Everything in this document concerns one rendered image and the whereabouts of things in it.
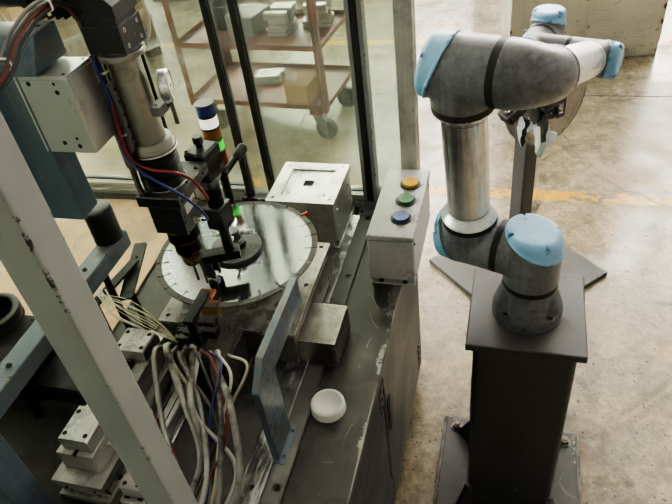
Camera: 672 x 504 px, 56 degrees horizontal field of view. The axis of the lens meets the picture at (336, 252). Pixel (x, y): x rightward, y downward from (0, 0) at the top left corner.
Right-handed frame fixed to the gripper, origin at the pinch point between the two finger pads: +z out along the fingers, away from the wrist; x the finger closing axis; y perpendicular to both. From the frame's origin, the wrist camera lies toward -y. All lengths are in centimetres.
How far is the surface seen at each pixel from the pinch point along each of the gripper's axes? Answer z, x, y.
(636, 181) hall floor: 91, 62, 119
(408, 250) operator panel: 5.1, -12.9, -43.2
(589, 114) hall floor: 90, 122, 146
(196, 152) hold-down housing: -34, -11, -83
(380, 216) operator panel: 1.3, -2.6, -44.6
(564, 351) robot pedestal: 16, -47, -26
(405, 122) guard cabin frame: -11.0, 13.4, -28.0
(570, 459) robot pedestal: 90, -36, -4
